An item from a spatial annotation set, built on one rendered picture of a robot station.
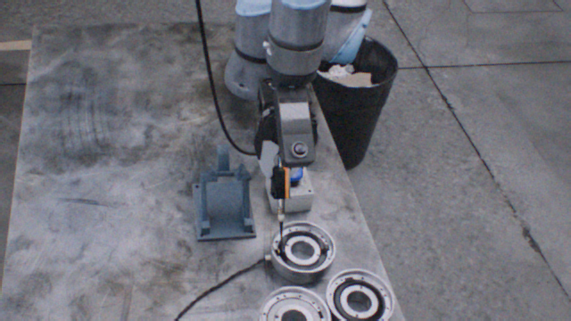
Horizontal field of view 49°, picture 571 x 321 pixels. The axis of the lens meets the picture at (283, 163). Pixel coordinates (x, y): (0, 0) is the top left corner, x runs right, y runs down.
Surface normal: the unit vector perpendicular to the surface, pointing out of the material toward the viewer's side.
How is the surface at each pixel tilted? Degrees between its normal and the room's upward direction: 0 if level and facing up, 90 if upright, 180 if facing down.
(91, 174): 0
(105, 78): 0
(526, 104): 0
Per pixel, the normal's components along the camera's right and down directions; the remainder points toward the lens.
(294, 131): 0.22, -0.24
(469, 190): 0.11, -0.71
